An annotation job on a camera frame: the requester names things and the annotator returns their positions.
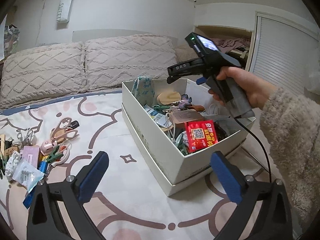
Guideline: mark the oval wooden block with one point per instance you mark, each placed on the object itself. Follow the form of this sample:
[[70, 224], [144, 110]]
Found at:
[[168, 97]]

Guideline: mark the person's right hand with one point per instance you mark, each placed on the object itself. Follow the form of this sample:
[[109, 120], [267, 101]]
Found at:
[[257, 90]]

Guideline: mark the right beige textured pillow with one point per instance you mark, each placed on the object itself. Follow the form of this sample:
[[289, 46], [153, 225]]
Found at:
[[111, 61]]

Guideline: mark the carved wooden plaque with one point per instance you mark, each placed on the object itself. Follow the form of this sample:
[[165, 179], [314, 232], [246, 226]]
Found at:
[[11, 150]]

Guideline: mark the green clothespin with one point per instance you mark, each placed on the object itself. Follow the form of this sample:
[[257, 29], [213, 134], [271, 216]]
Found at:
[[162, 108], [55, 155]]

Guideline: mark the white wall sign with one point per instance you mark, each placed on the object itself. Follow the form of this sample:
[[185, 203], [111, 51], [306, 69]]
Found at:
[[63, 11]]

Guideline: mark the pink small gadget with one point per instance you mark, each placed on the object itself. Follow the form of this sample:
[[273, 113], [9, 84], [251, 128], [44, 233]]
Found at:
[[48, 146]]

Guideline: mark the pink patterned bed sheet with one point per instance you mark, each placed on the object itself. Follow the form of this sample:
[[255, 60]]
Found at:
[[128, 202]]

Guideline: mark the white shoe box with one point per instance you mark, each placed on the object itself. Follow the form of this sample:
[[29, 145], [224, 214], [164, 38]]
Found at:
[[163, 143]]

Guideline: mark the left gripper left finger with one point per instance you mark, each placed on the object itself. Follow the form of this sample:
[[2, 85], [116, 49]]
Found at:
[[45, 220]]

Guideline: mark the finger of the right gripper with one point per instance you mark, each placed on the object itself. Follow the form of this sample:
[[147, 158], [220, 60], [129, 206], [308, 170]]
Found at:
[[172, 79], [184, 67]]

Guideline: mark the beige textured pillow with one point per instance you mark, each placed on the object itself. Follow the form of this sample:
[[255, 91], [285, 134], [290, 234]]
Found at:
[[111, 61], [43, 72]]

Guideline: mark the wardrobe with clothes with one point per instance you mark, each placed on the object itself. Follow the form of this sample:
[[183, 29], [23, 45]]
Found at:
[[280, 44]]

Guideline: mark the red snack packet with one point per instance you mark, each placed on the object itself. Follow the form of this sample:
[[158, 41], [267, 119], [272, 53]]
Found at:
[[200, 134]]

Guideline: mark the green clothespin on scissors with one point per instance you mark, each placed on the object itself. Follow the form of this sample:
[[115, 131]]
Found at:
[[55, 155]]

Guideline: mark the teal floral pouch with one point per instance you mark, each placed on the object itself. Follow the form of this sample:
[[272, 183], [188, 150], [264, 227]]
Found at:
[[143, 90]]

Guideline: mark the white blue plastic pouch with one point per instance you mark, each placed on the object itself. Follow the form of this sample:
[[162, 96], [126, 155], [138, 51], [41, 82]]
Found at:
[[25, 174]]

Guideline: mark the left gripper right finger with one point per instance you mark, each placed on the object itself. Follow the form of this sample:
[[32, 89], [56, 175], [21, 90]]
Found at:
[[274, 220]]

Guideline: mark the left beige textured pillow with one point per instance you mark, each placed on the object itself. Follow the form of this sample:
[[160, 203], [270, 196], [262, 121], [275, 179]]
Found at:
[[43, 72]]

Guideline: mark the white crumpled cloth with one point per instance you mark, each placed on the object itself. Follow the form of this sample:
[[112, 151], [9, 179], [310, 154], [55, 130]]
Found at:
[[12, 164]]

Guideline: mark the blue lighter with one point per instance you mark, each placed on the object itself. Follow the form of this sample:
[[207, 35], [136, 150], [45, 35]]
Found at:
[[29, 197]]

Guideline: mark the beige fuzzy sleeve forearm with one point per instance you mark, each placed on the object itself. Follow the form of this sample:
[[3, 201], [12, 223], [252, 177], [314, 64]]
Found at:
[[290, 123]]

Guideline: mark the beige handled scissors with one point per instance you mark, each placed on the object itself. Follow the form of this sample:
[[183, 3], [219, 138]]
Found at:
[[65, 130]]

